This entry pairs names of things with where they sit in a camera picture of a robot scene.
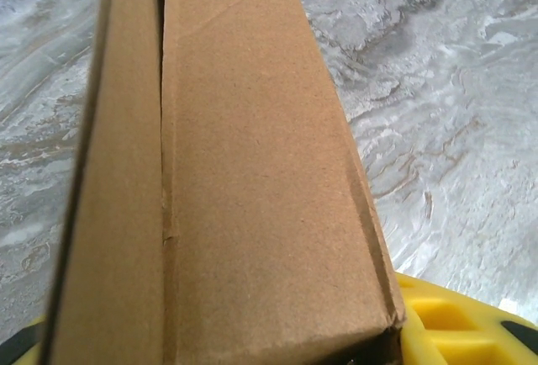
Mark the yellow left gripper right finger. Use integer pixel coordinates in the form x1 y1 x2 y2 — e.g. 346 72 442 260
394 272 538 365

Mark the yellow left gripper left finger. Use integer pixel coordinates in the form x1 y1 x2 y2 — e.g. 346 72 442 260
0 314 47 365

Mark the brown cardboard box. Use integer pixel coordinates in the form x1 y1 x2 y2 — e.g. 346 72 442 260
40 0 408 365

